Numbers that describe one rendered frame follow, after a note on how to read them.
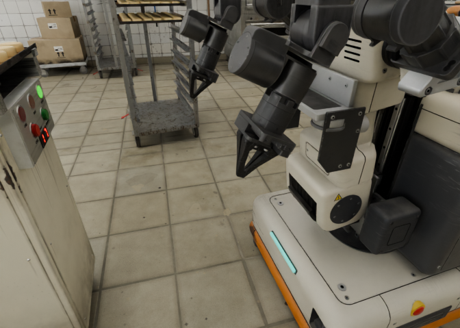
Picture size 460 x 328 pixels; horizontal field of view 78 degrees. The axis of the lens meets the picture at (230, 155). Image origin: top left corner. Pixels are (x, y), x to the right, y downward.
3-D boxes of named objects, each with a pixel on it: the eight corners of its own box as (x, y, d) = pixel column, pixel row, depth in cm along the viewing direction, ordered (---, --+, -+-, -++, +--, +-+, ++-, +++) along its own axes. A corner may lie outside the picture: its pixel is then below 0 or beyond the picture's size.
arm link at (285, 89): (328, 70, 41) (307, 62, 46) (292, 50, 38) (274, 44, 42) (303, 113, 43) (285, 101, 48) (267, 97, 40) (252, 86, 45)
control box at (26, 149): (17, 170, 62) (-10, 111, 55) (42, 127, 82) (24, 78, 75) (35, 167, 63) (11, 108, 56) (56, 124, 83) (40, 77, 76)
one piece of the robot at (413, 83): (438, 78, 56) (455, 16, 50) (463, 85, 52) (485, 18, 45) (395, 90, 54) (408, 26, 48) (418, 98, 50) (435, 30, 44)
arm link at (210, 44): (233, 33, 76) (226, 30, 81) (210, 21, 73) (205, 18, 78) (222, 57, 79) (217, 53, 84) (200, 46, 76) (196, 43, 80)
